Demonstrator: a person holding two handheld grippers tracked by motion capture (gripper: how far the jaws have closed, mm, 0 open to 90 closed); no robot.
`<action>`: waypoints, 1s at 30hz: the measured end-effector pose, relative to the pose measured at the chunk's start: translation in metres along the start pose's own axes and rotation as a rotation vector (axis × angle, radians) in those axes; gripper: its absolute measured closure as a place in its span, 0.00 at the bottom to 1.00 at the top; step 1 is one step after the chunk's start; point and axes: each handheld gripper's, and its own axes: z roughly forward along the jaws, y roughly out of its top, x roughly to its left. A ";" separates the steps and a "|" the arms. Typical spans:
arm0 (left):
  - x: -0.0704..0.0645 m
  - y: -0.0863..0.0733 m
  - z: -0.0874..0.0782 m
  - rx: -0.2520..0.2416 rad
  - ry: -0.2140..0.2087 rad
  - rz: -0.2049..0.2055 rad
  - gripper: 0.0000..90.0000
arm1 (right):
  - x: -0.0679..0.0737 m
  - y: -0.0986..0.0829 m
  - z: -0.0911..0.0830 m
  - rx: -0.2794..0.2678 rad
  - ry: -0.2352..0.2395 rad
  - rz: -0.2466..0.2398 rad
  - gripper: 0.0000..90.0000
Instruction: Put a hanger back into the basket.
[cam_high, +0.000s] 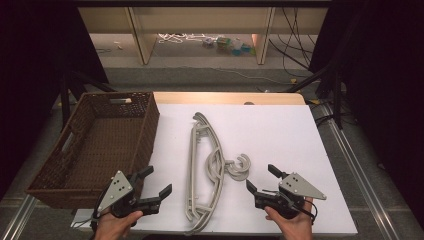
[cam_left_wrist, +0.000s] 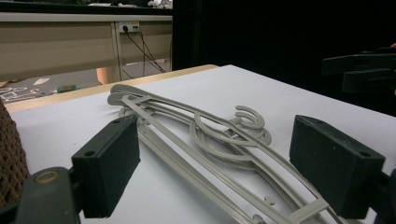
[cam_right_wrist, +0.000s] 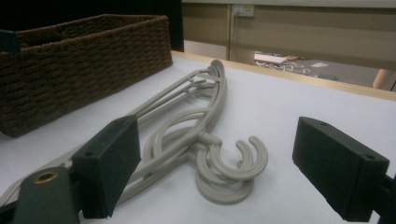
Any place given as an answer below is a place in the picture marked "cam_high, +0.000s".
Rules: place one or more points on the white table mat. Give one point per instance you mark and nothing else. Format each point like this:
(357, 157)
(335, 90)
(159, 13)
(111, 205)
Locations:
(283, 140)

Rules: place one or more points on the metal floor rail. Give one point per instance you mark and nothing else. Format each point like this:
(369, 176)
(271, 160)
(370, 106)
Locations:
(360, 173)
(16, 220)

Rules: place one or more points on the brown wicker basket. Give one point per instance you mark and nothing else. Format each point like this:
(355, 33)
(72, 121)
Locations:
(100, 150)

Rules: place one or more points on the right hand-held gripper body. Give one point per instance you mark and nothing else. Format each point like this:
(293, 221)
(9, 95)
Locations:
(298, 186)

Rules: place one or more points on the black curtain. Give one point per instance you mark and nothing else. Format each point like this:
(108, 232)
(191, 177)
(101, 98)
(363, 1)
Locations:
(383, 100)
(33, 83)

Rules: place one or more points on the person's right hand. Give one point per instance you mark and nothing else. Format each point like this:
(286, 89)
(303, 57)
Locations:
(296, 228)

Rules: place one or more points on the pile of colourful toys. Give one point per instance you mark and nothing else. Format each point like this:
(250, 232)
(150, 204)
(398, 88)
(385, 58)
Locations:
(230, 45)

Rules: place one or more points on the dark table grommet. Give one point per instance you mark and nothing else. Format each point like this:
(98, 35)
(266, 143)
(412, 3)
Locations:
(248, 103)

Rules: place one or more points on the person's left hand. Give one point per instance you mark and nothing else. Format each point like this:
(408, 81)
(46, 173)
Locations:
(111, 228)

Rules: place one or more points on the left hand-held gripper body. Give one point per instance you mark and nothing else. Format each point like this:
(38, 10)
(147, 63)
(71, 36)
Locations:
(116, 191)

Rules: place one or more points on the black metal stand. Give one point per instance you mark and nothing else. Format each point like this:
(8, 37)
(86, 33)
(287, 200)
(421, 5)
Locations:
(65, 100)
(337, 100)

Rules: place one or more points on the beige wooden shelf unit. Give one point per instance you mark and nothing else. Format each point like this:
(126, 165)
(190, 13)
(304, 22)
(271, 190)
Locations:
(143, 43)

